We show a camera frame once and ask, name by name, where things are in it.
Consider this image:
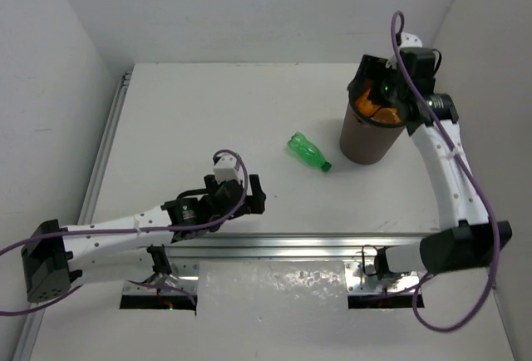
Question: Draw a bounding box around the orange bottle front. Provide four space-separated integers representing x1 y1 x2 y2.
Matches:
372 108 401 125

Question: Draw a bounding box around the orange bottle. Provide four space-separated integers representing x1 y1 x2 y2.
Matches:
355 88 382 118
372 108 401 125

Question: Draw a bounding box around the green plastic bottle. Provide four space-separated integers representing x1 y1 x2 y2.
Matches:
287 132 332 172

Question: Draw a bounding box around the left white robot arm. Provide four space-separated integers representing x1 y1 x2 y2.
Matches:
21 174 266 304

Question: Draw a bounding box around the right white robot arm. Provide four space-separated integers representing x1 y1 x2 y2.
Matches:
347 47 512 279

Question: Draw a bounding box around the brown plastic bin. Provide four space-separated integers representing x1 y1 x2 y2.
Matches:
339 81 405 165

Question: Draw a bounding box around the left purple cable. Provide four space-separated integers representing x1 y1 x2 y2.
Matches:
0 149 249 317

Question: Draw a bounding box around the purple cable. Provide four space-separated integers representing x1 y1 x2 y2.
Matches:
391 11 501 332
0 149 249 317

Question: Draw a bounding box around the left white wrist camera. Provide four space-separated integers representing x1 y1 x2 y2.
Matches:
213 155 243 184

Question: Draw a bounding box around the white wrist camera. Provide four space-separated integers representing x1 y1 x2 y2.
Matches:
213 155 243 184
396 32 423 49

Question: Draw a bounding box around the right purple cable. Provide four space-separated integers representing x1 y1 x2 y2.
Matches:
391 11 501 332

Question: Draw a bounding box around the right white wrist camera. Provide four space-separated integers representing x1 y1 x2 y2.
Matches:
396 32 423 49

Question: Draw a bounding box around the aluminium table frame rail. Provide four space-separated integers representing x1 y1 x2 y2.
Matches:
78 64 440 303

